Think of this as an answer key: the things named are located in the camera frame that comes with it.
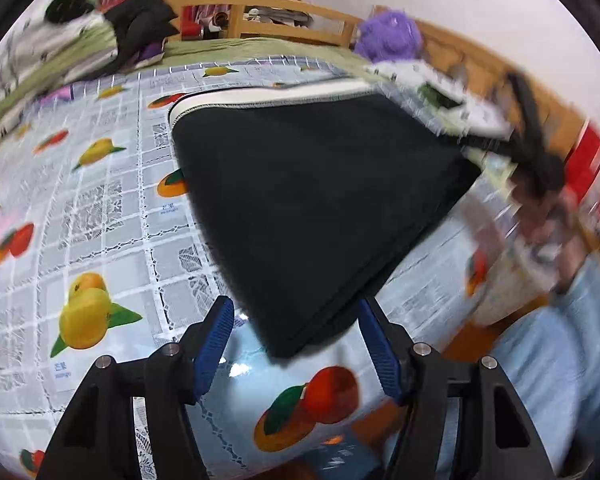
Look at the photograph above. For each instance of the red box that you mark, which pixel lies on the red box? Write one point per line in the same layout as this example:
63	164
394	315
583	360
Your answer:
587	157

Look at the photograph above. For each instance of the green blanket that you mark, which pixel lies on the green blanket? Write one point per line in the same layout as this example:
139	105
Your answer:
230	47

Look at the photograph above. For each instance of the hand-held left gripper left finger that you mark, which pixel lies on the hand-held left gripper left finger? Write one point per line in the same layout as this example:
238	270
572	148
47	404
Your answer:
212	350

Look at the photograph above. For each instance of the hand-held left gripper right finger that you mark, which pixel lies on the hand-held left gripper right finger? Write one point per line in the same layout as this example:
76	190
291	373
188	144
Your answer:
380	355

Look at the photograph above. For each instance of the red chair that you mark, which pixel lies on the red chair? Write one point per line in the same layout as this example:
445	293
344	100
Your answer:
191	30

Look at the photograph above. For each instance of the purple plush toy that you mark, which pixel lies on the purple plush toy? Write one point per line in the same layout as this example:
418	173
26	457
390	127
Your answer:
387	35

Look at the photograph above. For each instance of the black jacket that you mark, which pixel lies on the black jacket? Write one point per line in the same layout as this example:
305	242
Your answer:
140	25

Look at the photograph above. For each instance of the person's right hand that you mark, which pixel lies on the person's right hand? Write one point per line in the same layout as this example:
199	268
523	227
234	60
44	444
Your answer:
545	225

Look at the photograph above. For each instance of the pile of boxes and papers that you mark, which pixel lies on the pile of boxes and papers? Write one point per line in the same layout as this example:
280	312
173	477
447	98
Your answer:
270	15

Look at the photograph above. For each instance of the wooden bed frame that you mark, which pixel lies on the wooden bed frame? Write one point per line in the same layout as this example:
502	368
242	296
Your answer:
290	7

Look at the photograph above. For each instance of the purple cloth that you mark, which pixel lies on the purple cloth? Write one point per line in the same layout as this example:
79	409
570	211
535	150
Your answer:
151	52

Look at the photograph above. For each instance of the black pants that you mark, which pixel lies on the black pants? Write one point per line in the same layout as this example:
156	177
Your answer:
305	200

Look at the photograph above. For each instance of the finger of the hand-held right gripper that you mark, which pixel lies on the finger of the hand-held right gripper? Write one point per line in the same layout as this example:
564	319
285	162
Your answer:
527	115
490	146

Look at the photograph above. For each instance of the small white floral pillow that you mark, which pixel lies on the small white floral pillow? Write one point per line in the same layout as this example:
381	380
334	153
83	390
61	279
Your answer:
430	77

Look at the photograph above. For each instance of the fruit print plastic tablecloth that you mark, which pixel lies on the fruit print plastic tablecloth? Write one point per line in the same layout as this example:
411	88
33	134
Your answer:
105	210

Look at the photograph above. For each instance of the person's light blue clothing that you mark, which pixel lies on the person's light blue clothing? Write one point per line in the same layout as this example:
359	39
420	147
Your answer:
555	360

